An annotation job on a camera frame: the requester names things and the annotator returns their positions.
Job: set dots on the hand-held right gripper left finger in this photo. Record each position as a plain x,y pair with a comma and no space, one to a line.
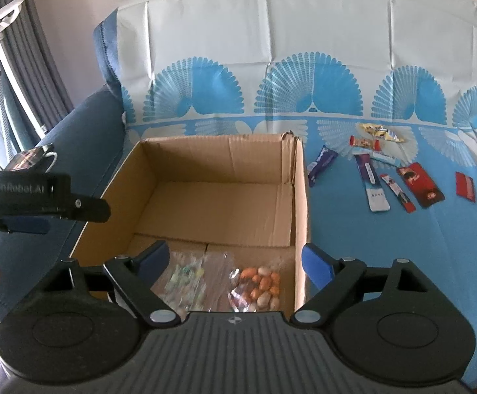
154,258

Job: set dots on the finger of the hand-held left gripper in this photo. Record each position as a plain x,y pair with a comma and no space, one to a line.
93,210
25,226

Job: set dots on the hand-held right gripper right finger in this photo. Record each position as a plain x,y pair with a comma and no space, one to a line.
318,264

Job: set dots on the brown cardboard box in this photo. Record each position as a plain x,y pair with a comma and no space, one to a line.
222,209

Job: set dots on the yellow snack packet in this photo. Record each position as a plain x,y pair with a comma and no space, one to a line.
382,132

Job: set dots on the clear bag of colourful candies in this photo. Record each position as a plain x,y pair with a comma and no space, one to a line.
183,281

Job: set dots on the clear bag of orange candies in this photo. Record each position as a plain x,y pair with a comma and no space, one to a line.
259,287

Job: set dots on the dark blue sofa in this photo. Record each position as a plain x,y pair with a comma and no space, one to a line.
95,123

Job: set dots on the long purple white snack packet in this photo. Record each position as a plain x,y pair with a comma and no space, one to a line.
371,184

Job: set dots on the purple snack wrapper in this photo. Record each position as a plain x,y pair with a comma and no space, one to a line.
321,166

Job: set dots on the thin red snack stick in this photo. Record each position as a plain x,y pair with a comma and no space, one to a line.
398,193

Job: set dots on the white blue snack bar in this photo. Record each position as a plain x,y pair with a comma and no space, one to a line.
383,156

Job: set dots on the small red white snack bar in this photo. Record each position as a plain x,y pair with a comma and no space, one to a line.
363,143

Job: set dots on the large red snack packet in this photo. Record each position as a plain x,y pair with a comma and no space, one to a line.
421,184

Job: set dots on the grey curtain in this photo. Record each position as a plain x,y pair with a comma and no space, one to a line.
45,49

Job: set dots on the small red snack packet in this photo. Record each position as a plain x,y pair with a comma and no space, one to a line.
465,186

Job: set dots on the white plastic stand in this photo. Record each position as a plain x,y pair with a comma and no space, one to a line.
0,16

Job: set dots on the blue white printed cloth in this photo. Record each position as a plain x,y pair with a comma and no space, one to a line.
263,28

